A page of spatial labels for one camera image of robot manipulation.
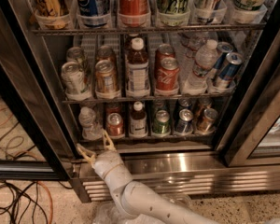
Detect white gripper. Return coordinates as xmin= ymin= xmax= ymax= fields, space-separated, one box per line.
xmin=77 ymin=130 xmax=133 ymax=194

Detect clear water bottle bottom shelf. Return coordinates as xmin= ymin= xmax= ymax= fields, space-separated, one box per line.
xmin=78 ymin=106 xmax=102 ymax=140

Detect clear water bottle shelf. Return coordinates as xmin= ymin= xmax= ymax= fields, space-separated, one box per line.
xmin=78 ymin=106 xmax=102 ymax=140
xmin=183 ymin=39 xmax=218 ymax=95

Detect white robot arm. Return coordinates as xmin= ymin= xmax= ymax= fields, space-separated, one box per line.
xmin=77 ymin=133 xmax=280 ymax=224

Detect red can bottom shelf front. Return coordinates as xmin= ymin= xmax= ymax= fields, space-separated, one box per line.
xmin=106 ymin=113 xmax=124 ymax=138

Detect brown juice bottle bottom shelf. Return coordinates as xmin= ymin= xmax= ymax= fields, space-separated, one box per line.
xmin=130 ymin=101 xmax=147 ymax=137

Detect brown juice bottle shelf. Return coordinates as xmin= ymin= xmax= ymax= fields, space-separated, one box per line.
xmin=125 ymin=37 xmax=150 ymax=97
xmin=130 ymin=101 xmax=147 ymax=137

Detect orange can middle shelf front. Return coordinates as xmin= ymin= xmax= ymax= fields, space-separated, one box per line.
xmin=95 ymin=60 xmax=119 ymax=99

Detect orange can shelf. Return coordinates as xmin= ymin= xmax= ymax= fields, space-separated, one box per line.
xmin=96 ymin=46 xmax=117 ymax=63
xmin=95 ymin=60 xmax=119 ymax=99

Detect green can bottom shelf front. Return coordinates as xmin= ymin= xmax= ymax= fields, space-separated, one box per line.
xmin=152 ymin=110 xmax=170 ymax=135

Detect silver can middle shelf front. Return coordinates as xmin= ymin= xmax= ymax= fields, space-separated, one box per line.
xmin=61 ymin=62 xmax=91 ymax=101

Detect silver can shelf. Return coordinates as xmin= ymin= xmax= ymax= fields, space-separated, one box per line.
xmin=61 ymin=62 xmax=91 ymax=101
xmin=66 ymin=47 xmax=86 ymax=67

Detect blue can bottom shelf front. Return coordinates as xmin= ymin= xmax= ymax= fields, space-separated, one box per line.
xmin=175 ymin=109 xmax=193 ymax=133

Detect brown juice bottle middle shelf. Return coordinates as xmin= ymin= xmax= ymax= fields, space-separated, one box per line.
xmin=125 ymin=37 xmax=150 ymax=97

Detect blue can bottom shelf rear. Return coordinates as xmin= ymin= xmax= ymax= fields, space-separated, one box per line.
xmin=175 ymin=98 xmax=192 ymax=114

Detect orange can middle shelf rear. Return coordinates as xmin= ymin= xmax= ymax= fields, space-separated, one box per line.
xmin=96 ymin=46 xmax=117 ymax=63

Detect silver can middle shelf rear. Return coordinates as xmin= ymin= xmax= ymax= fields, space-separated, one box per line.
xmin=66 ymin=47 xmax=86 ymax=67

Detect gold can bottom shelf front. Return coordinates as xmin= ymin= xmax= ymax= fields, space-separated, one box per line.
xmin=196 ymin=108 xmax=218 ymax=134

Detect gold can shelf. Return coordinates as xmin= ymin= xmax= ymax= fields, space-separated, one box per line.
xmin=196 ymin=108 xmax=218 ymax=134
xmin=193 ymin=97 xmax=213 ymax=118

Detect gold can bottom shelf rear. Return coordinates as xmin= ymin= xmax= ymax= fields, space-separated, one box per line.
xmin=193 ymin=97 xmax=213 ymax=118

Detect stainless steel fridge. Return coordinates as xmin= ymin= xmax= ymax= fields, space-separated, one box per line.
xmin=0 ymin=0 xmax=280 ymax=203

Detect clear water bottle middle shelf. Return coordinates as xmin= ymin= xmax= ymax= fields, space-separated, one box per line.
xmin=183 ymin=39 xmax=218 ymax=95

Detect blue pepsi can top shelf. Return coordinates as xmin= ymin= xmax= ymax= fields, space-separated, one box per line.
xmin=77 ymin=0 xmax=110 ymax=27

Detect yellow can top shelf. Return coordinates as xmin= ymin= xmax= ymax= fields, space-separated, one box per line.
xmin=35 ymin=0 xmax=69 ymax=18

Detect red cola can top shelf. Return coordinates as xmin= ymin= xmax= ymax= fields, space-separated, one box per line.
xmin=119 ymin=0 xmax=148 ymax=27

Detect clear plastic bag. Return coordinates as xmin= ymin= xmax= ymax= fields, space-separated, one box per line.
xmin=92 ymin=194 xmax=191 ymax=224

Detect red cola can middle front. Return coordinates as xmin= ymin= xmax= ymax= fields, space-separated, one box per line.
xmin=156 ymin=57 xmax=179 ymax=95

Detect red cola can middle rear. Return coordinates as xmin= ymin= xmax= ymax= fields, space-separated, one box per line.
xmin=155 ymin=44 xmax=175 ymax=66

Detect blue slim can middle front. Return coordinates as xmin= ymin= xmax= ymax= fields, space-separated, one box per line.
xmin=214 ymin=52 xmax=244 ymax=89

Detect blue slim can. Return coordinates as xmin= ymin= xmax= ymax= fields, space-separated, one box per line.
xmin=208 ymin=41 xmax=233 ymax=79
xmin=214 ymin=52 xmax=244 ymax=89

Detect blue slim can middle rear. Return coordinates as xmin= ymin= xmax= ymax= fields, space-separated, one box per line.
xmin=208 ymin=41 xmax=233 ymax=79

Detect black and orange floor cables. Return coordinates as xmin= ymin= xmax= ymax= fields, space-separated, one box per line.
xmin=0 ymin=106 xmax=73 ymax=224

